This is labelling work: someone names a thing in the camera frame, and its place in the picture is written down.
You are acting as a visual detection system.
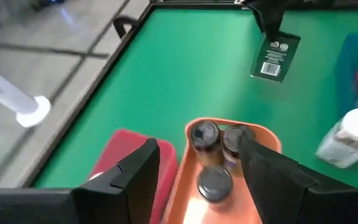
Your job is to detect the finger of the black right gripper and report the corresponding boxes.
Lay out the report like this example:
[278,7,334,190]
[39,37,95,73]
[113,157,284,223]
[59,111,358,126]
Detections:
[246,0,289,42]

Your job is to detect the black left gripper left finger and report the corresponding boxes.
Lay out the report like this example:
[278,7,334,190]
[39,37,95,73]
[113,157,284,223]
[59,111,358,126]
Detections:
[0,138,161,224]

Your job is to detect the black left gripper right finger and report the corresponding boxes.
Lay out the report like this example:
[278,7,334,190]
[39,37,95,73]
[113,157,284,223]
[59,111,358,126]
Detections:
[239,138,358,224]

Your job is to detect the dark green spice tin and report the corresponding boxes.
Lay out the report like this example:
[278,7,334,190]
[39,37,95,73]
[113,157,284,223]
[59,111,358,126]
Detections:
[249,30,301,83]

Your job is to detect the black lid spice jar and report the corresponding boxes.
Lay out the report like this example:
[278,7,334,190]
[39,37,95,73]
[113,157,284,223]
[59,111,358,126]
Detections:
[196,166,234,212]
[222,124,257,178]
[190,119,224,167]

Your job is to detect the magenta plastic bin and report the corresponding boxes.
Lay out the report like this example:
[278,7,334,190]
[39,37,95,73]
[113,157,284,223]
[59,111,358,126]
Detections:
[88,128,179,224]

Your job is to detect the orange plastic bin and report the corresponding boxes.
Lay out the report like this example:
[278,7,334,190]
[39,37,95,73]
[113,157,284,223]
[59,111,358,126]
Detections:
[162,117,282,224]

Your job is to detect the teal plastic bin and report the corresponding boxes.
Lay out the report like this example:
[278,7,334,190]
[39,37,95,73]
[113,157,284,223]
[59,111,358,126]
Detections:
[333,32,358,119]

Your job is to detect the black table clamp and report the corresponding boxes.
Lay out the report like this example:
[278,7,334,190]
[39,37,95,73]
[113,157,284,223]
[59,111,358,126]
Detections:
[112,15,141,40]

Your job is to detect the black table frame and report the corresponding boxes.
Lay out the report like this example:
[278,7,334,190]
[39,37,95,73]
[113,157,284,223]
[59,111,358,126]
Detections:
[0,0,358,189]

